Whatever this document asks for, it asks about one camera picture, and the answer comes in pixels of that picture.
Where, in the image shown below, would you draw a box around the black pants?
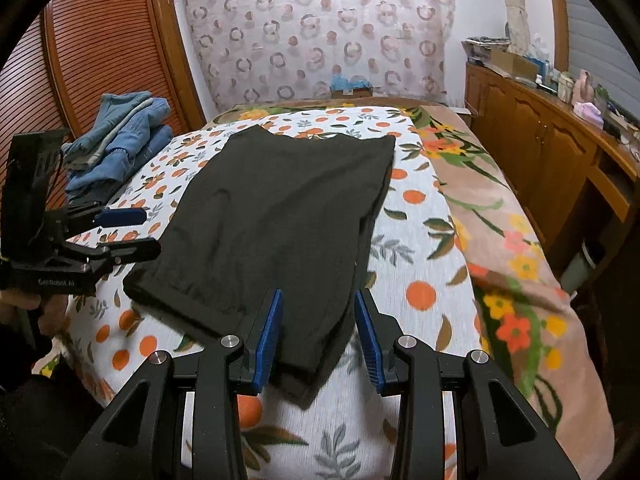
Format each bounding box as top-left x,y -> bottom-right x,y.
124,126 -> 395,408

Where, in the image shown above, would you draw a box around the left hand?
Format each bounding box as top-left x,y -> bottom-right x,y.
0,288 -> 68,336

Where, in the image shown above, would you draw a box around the blue folded jeans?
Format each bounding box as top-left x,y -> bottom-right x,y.
63,96 -> 172,204

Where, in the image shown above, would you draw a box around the teal folded jeans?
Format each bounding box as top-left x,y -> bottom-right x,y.
62,91 -> 153,169

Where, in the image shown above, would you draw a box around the floral pink blanket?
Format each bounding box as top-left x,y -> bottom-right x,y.
208,98 -> 614,479

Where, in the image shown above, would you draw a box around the orange print white sheet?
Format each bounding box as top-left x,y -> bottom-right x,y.
31,105 -> 490,480

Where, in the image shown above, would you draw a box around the brown louvered wardrobe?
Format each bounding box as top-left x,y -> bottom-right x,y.
1,0 -> 205,155

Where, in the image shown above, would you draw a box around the circle pattern curtain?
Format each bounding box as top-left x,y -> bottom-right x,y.
182,0 -> 456,110

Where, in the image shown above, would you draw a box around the wooden sideboard cabinet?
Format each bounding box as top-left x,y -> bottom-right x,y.
464,64 -> 639,274

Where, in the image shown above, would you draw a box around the cardboard box with blue items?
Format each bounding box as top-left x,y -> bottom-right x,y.
330,74 -> 373,99

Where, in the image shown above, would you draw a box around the pink tissue pack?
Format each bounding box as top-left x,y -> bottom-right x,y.
573,102 -> 604,129

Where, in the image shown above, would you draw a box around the cardboard box on sideboard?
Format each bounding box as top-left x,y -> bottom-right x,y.
490,49 -> 538,81

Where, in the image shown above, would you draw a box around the stack of papers basket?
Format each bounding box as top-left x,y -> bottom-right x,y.
461,36 -> 511,62

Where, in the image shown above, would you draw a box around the grey roller shutter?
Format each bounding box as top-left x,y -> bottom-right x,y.
565,0 -> 640,118

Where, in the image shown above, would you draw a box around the beige tied curtain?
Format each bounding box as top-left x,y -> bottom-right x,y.
504,0 -> 530,55

